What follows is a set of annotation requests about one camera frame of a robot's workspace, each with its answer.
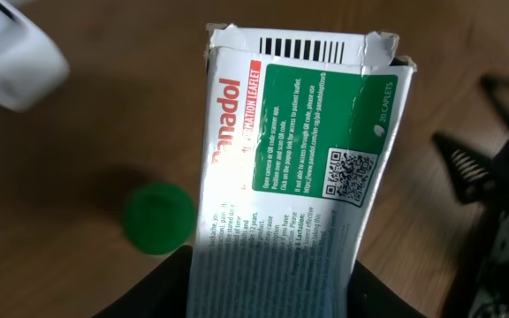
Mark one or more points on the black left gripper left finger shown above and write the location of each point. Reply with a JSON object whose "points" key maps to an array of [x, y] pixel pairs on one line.
{"points": [[160, 294]]}

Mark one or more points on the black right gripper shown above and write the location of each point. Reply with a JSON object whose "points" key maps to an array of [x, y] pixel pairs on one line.
{"points": [[473, 180]]}

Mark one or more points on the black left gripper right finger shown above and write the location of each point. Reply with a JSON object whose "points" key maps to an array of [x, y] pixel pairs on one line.
{"points": [[369, 297]]}

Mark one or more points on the green lid white jar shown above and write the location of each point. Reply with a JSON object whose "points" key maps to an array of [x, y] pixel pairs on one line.
{"points": [[158, 218]]}

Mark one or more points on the white green Panadol box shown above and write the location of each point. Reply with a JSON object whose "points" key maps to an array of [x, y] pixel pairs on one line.
{"points": [[299, 128]]}

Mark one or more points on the white barcode scanner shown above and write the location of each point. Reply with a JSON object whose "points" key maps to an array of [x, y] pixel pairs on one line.
{"points": [[31, 65]]}

